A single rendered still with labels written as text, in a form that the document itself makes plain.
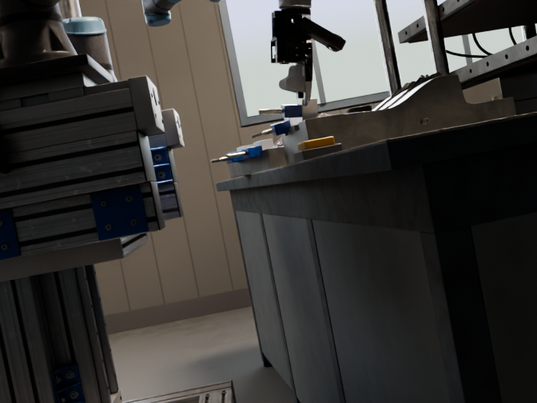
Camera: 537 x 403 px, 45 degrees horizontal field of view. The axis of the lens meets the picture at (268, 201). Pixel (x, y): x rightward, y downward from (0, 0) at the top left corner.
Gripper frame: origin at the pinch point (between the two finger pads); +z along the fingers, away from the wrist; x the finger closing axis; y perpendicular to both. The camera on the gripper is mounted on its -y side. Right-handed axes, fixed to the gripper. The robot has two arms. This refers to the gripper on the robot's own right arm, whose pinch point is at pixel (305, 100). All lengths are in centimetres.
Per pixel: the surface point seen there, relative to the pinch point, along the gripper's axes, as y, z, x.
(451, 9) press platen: -74, -31, -76
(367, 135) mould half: -11.8, 8.0, 8.7
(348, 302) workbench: -1.2, 39.7, 27.7
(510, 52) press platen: -76, -14, -41
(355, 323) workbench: -2, 43, 30
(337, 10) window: -89, -57, -260
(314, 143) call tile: 4.6, 8.4, 24.3
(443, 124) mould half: -29.9, 6.0, 8.6
